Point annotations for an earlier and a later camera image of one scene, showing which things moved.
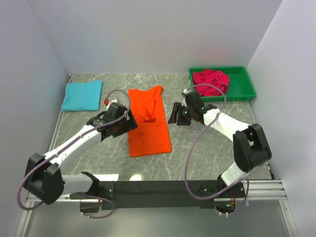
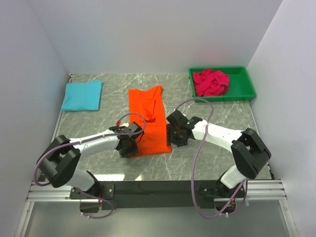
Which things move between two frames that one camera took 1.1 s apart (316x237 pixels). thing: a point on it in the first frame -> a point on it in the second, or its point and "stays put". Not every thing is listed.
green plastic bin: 241,87 stays put
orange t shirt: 152,135 stays put
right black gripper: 177,108 -> 171,138
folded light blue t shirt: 82,96 stays put
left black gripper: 130,124 -> 134,150
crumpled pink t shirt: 211,76 stays put
